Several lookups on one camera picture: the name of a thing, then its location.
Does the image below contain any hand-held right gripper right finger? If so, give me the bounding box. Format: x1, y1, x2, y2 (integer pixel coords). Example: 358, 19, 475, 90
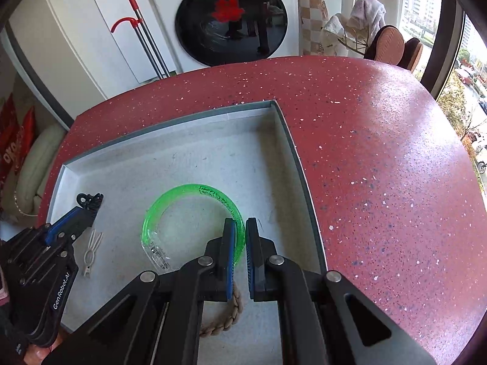
245, 217, 438, 365

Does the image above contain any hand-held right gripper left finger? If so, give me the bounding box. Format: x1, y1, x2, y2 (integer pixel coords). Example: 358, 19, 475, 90
46, 218, 236, 365

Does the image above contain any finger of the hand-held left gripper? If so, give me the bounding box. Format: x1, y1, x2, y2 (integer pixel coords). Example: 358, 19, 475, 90
17, 212, 96, 287
4, 207, 83, 271

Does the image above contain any black claw hair clip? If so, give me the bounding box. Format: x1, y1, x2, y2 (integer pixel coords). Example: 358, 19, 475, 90
76, 193, 104, 214

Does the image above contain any green translucent bracelet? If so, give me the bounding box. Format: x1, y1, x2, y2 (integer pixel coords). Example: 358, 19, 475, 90
142, 183, 246, 272

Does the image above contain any grey shallow box tray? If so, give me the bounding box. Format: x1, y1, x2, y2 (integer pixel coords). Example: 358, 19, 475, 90
37, 99, 328, 365

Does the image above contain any small white hair clip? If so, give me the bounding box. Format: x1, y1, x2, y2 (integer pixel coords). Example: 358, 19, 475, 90
82, 229, 104, 277

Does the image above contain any cream sofa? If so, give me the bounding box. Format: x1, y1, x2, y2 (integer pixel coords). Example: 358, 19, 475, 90
2, 122, 67, 225

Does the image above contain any red printed bag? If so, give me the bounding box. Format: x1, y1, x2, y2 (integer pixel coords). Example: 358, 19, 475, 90
0, 97, 18, 183
15, 106, 37, 160

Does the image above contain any white tall cabinet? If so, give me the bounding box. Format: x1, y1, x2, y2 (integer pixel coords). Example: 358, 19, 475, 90
8, 0, 179, 122

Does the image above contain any white front-load washing machine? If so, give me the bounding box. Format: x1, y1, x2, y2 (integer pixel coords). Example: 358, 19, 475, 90
142, 0, 301, 74

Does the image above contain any metal drying rack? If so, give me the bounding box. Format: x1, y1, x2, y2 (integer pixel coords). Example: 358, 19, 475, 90
337, 26, 371, 59

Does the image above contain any cream patterned cloth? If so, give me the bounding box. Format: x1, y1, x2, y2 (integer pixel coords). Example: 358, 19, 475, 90
321, 13, 356, 57

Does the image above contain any slipper with orange sole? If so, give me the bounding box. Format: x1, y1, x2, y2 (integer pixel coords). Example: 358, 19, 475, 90
363, 25, 405, 67
398, 38, 424, 73

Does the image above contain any white hanging towel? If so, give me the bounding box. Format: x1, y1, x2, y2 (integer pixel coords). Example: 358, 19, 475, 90
350, 0, 387, 46

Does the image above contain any beige braided hair tie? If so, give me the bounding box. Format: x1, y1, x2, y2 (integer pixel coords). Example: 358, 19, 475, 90
200, 279, 243, 337

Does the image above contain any red handled mop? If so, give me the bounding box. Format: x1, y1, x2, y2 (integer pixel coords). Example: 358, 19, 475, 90
110, 0, 171, 80

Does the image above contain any dark window frame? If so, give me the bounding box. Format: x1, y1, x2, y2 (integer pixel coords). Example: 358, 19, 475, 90
420, 0, 467, 99

